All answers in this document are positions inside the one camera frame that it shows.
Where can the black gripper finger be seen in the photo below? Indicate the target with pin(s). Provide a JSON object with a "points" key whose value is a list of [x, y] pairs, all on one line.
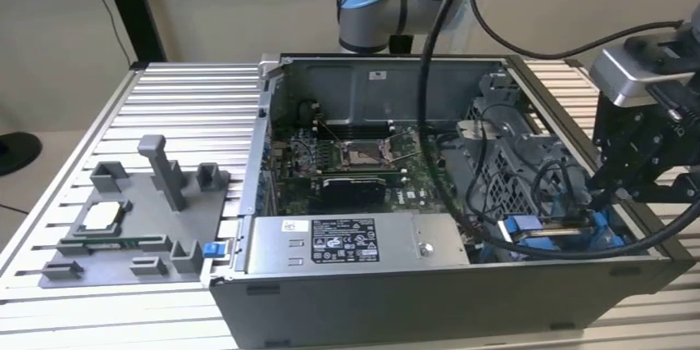
{"points": [[662, 193], [605, 182]]}

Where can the hard disk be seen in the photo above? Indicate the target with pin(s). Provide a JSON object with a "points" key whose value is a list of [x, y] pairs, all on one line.
{"points": [[525, 229]]}

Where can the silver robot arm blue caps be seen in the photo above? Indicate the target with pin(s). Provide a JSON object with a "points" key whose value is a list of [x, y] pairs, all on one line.
{"points": [[373, 18]]}

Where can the grey metal disk bay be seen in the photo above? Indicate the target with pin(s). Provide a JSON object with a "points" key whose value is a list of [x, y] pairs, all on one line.
{"points": [[493, 161]]}

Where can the green motherboard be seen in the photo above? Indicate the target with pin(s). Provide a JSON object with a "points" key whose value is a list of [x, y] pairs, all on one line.
{"points": [[407, 178]]}

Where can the thin metal locking lever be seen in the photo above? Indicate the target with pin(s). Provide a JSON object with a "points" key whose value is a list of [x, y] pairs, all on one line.
{"points": [[407, 156]]}

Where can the CPU socket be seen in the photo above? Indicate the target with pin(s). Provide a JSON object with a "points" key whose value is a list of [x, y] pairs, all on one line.
{"points": [[363, 154]]}

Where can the black graphics card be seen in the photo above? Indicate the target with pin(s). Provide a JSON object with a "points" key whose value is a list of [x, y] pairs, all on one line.
{"points": [[350, 192]]}

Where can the open dark grey PC case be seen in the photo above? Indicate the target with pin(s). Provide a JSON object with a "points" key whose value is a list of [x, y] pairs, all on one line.
{"points": [[383, 309]]}

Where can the silver power supply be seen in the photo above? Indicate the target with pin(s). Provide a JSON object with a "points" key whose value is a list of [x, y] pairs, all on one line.
{"points": [[274, 243]]}

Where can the blue case latch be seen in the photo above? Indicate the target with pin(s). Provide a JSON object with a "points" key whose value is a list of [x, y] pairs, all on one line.
{"points": [[214, 250]]}

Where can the grey plastic parts rack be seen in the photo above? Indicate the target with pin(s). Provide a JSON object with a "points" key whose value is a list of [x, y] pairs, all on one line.
{"points": [[159, 235]]}

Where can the green RAM stick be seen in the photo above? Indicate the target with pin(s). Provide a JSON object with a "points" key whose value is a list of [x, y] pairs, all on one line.
{"points": [[110, 242]]}

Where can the silver CPU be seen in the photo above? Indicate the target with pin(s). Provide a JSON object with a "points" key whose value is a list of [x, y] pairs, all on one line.
{"points": [[102, 216]]}

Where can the black round stand base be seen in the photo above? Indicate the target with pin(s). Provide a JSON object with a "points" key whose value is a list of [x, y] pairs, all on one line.
{"points": [[17, 153]]}

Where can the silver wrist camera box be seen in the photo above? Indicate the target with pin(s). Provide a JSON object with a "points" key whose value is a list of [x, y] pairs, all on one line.
{"points": [[623, 75]]}

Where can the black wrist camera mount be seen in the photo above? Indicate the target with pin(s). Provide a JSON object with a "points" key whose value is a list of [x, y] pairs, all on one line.
{"points": [[657, 48]]}

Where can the black upright post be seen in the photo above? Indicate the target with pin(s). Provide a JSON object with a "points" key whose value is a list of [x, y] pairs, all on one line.
{"points": [[131, 10]]}

